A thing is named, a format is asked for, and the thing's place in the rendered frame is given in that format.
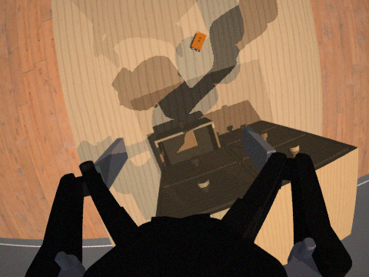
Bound orange-brown 9v battery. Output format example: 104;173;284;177
191;32;206;52

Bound small brown wooden chest of drawers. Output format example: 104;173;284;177
155;120;358;265

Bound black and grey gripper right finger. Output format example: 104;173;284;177
194;126;352;277

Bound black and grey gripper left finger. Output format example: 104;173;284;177
25;138;161;277

